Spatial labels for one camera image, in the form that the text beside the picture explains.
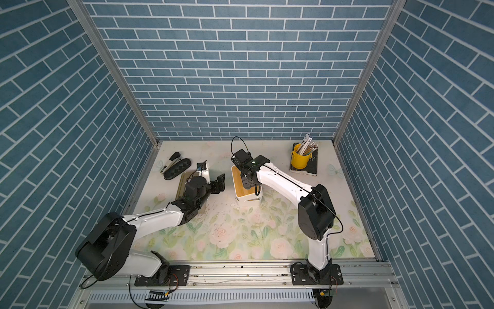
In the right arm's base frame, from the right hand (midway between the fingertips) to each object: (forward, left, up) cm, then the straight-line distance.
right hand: (254, 180), depth 88 cm
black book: (+18, -31, -11) cm, 38 cm away
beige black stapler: (+14, +47, -7) cm, 49 cm away
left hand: (0, +14, +2) cm, 15 cm away
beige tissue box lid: (+2, +34, -3) cm, 34 cm away
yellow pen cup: (+17, -22, -4) cm, 29 cm away
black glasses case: (+10, +44, -9) cm, 46 cm away
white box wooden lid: (-8, +4, +1) cm, 9 cm away
